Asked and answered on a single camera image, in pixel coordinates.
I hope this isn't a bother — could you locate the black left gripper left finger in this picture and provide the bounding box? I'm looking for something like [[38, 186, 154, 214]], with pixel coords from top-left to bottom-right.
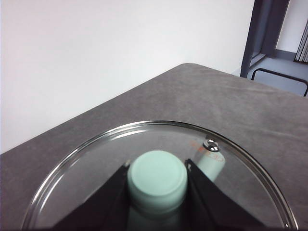
[[51, 161, 132, 231]]

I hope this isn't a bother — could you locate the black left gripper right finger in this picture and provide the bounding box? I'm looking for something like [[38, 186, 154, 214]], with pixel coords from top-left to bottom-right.
[[184, 158, 282, 231]]

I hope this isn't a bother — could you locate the glass pot lid green knob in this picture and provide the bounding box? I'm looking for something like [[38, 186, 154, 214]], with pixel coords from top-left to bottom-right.
[[20, 120, 300, 231]]

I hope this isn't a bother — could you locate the grey striped window blind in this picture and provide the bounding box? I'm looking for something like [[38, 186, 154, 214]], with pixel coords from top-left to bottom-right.
[[294, 23, 308, 63]]

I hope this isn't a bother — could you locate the black metal tube frame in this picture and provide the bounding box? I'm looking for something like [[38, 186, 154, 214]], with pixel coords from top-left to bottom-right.
[[250, 68, 308, 97]]

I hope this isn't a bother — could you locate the dark grey window frame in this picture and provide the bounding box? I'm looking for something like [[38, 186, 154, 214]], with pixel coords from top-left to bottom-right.
[[240, 0, 291, 77]]

